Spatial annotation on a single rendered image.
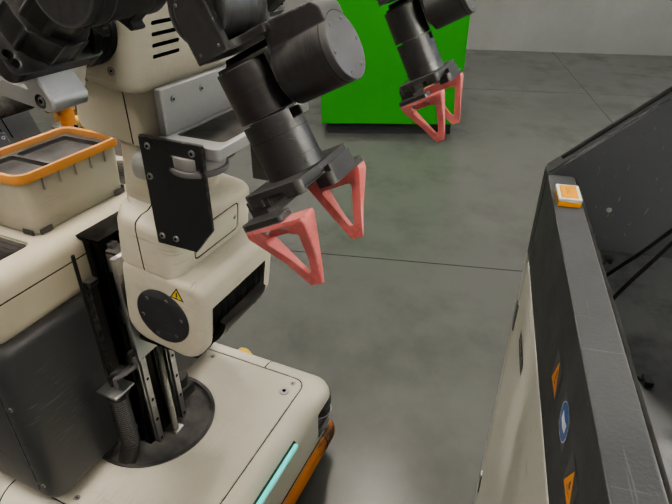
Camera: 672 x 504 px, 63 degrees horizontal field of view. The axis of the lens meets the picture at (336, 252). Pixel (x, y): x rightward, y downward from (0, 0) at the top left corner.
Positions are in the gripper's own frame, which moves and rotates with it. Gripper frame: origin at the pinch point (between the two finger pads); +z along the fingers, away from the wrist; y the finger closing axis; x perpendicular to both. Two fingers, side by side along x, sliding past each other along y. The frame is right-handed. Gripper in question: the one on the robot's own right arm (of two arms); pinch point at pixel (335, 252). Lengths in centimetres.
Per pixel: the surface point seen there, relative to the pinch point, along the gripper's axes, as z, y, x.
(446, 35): -2, 324, 78
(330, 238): 54, 160, 113
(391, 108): 26, 311, 126
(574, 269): 14.3, 14.6, -17.8
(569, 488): 22.8, -7.7, -16.7
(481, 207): 81, 223, 61
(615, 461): 16.3, -10.9, -21.9
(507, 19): 21, 651, 103
